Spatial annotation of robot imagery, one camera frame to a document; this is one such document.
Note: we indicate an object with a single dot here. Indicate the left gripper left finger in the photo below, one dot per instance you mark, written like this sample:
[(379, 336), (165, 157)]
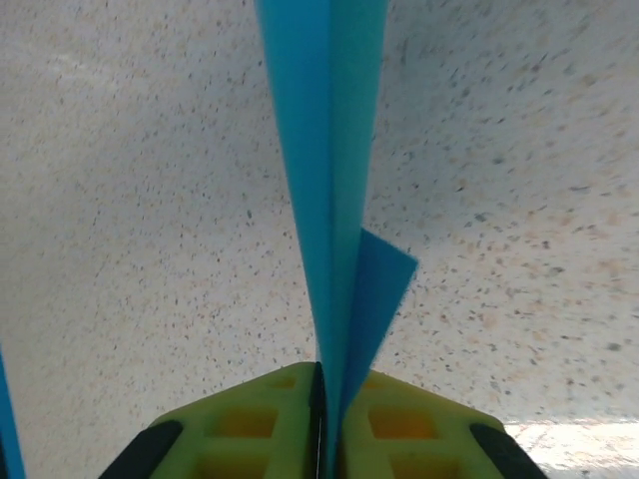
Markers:
[(239, 424)]

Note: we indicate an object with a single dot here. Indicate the blue paper sheet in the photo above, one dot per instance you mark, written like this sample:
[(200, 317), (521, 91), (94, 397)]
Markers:
[(324, 149)]

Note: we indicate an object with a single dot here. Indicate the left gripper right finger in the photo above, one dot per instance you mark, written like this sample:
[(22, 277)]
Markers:
[(424, 439)]

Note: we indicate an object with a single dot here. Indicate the blue trim strip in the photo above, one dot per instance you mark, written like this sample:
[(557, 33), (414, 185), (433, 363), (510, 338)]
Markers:
[(9, 424)]

